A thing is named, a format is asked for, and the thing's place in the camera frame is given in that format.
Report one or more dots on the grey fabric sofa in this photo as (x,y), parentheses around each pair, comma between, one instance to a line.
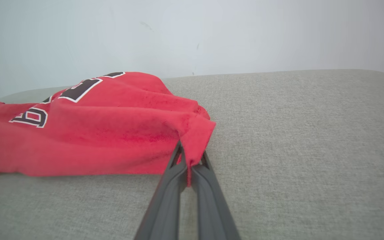
(295,150)

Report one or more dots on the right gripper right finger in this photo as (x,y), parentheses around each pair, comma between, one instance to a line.
(212,206)

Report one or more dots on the red jersey with black lettering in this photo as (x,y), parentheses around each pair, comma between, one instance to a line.
(105,140)

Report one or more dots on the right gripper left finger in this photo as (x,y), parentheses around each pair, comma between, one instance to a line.
(165,206)

